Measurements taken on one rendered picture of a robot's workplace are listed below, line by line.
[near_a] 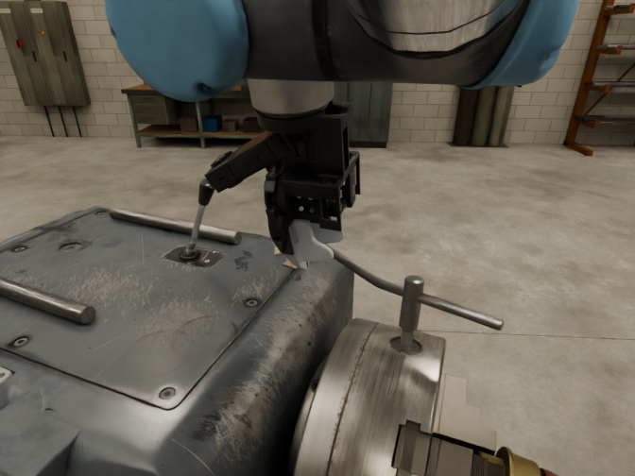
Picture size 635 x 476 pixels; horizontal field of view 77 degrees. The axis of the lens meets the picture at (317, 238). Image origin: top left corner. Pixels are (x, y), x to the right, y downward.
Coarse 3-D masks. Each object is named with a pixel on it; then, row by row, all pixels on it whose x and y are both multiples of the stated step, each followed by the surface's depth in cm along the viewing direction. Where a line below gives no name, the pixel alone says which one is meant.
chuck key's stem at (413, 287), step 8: (408, 280) 45; (416, 280) 45; (408, 288) 45; (416, 288) 45; (408, 296) 46; (416, 296) 45; (408, 304) 46; (416, 304) 46; (408, 312) 46; (416, 312) 46; (400, 320) 47; (408, 320) 46; (416, 320) 46; (408, 328) 46; (416, 328) 47; (408, 336) 47; (400, 344) 48; (408, 344) 47
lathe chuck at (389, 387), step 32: (384, 352) 46; (416, 352) 47; (352, 384) 43; (384, 384) 43; (416, 384) 42; (352, 416) 41; (384, 416) 41; (416, 416) 40; (352, 448) 40; (384, 448) 39
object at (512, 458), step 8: (504, 448) 50; (488, 456) 49; (496, 456) 52; (504, 456) 49; (512, 456) 47; (520, 456) 49; (504, 464) 48; (512, 464) 46; (520, 464) 47; (528, 464) 47; (536, 464) 48; (504, 472) 47; (512, 472) 45; (520, 472) 46; (528, 472) 46; (536, 472) 46; (544, 472) 47; (552, 472) 48
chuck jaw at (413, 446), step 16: (400, 432) 40; (416, 432) 40; (400, 448) 39; (416, 448) 39; (432, 448) 40; (448, 448) 40; (464, 448) 39; (400, 464) 39; (416, 464) 38; (432, 464) 39; (448, 464) 39; (464, 464) 39; (480, 464) 42; (496, 464) 44
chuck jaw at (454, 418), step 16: (448, 384) 59; (464, 384) 59; (448, 400) 57; (464, 400) 57; (448, 416) 54; (464, 416) 54; (448, 432) 53; (464, 432) 52; (480, 432) 52; (480, 448) 51
